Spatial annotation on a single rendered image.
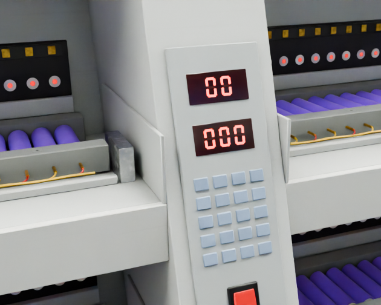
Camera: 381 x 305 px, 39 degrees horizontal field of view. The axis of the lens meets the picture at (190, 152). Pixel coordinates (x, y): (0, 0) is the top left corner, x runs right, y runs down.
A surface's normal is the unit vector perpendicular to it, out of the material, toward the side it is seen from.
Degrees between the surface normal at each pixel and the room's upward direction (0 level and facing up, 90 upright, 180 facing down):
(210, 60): 90
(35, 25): 90
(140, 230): 107
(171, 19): 90
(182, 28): 90
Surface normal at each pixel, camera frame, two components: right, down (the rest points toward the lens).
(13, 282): 0.35, 0.29
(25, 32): 0.33, 0.01
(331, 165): -0.02, -0.95
